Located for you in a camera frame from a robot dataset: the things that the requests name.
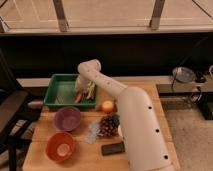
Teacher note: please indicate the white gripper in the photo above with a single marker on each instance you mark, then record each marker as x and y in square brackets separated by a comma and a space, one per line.
[81, 83]

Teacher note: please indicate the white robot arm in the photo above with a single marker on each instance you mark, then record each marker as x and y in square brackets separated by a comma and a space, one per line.
[143, 139]

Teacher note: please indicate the white plastic cup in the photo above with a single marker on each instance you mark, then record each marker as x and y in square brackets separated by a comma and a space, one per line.
[119, 131]

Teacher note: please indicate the green plastic tray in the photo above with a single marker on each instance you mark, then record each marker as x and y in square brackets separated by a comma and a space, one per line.
[61, 92]

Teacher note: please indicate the orange apple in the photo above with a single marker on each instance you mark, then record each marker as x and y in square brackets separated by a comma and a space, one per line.
[107, 107]

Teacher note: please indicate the purple plastic bowl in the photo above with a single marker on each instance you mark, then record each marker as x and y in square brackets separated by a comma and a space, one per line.
[67, 118]

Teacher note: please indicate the green sponge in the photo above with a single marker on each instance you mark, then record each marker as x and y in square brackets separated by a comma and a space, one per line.
[116, 119]

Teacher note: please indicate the crumpled clear plastic wrap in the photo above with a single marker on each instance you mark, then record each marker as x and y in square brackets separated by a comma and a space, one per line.
[93, 132]

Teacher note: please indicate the pinecone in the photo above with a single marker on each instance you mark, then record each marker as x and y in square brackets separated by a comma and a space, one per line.
[108, 126]

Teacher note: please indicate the wooden table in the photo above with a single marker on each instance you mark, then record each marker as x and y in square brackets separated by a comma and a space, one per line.
[86, 157]

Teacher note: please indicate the orange plastic bowl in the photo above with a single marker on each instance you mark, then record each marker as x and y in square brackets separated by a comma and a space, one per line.
[60, 147]

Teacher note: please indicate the black chair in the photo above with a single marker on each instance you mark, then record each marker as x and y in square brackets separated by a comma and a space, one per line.
[15, 114]

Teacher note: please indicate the black rectangular block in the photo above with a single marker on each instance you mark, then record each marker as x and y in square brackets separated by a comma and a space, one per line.
[111, 149]

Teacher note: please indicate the metal bowl on shelf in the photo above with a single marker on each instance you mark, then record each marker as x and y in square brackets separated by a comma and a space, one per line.
[183, 75]

